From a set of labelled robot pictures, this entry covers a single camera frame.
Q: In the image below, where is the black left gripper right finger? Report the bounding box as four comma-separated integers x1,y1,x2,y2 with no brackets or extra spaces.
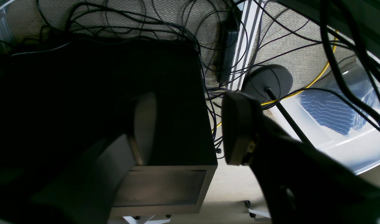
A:
222,92,380,224

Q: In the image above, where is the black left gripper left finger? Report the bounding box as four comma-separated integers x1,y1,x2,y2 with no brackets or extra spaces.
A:
31,93,157,224

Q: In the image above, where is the blue striped cloth in bin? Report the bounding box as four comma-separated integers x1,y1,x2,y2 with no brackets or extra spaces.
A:
300,88,380,136

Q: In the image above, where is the clear plastic storage bin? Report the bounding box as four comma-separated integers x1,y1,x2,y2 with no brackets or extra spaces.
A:
271,55,380,175

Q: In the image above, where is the black computer tower case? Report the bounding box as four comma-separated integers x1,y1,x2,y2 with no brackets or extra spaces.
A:
0,40,217,224

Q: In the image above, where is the black round stand base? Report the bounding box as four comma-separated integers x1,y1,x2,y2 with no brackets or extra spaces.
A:
241,65,313,146

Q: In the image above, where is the black power strip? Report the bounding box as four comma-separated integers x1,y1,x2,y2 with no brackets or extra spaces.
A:
215,18,238,85

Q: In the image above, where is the yellow cable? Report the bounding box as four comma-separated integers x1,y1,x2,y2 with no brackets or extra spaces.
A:
211,30,339,134

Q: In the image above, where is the aluminium frame rail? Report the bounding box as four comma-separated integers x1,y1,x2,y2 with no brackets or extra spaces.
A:
227,0,266,91

